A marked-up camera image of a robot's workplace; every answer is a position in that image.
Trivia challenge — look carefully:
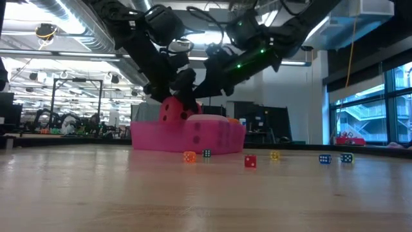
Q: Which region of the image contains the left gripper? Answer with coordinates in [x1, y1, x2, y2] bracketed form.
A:
[144, 48, 200, 114]

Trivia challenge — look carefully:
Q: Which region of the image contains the long ceiling light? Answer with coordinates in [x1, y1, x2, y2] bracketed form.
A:
[0, 50, 122, 62]

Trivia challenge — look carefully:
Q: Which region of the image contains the large red foam die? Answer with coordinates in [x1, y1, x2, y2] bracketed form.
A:
[158, 95, 203, 126]

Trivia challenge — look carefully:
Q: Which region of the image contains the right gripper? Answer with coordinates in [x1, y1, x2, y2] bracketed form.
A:
[192, 47, 281, 100]

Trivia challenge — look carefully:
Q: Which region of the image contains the yellow hanging cable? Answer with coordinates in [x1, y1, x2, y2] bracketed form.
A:
[346, 15, 358, 88]

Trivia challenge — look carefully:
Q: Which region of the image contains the black gantry frame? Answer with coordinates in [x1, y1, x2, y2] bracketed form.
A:
[50, 77, 104, 130]

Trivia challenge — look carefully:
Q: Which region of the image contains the red toolbox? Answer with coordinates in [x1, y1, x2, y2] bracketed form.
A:
[334, 137, 366, 146]

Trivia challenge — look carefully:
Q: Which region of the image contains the grey cover cloth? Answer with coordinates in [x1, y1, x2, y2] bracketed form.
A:
[131, 102, 162, 122]

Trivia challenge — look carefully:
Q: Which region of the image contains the black monitor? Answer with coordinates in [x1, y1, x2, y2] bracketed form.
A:
[0, 92, 23, 135]

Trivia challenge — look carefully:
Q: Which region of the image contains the black aluminium table frame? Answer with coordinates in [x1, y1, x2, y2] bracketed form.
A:
[0, 132, 412, 159]

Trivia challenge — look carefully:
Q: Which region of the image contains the large window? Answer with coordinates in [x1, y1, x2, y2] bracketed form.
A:
[328, 61, 412, 144]

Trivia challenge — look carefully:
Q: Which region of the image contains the large pale pink foam die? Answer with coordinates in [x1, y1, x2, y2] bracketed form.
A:
[186, 113, 230, 124]

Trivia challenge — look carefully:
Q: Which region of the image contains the pink plastic bin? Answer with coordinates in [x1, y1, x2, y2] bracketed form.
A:
[129, 113, 247, 156]

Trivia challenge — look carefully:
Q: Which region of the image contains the silver ceiling duct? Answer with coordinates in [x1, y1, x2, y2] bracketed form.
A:
[28, 0, 149, 86]

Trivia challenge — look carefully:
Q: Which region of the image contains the small red die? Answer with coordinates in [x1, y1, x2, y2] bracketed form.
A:
[244, 155, 258, 169]

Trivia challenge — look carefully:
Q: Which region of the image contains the black cabinet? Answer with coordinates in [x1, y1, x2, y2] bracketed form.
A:
[233, 101, 292, 144]

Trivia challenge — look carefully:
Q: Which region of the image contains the yellow cable reel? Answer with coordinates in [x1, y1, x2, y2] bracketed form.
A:
[34, 23, 59, 41]

